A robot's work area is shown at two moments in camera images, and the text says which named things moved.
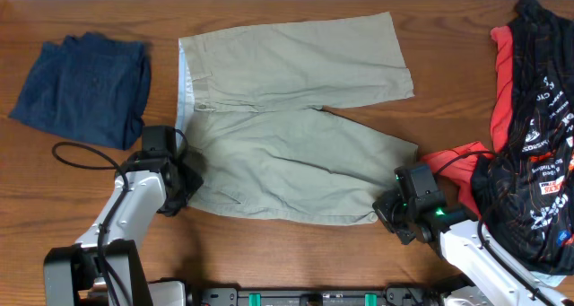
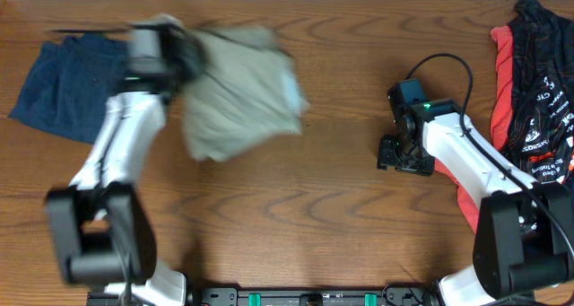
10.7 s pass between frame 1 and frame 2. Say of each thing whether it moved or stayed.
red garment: stayed
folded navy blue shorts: stayed
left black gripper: moved
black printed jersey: stayed
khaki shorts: moved
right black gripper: moved
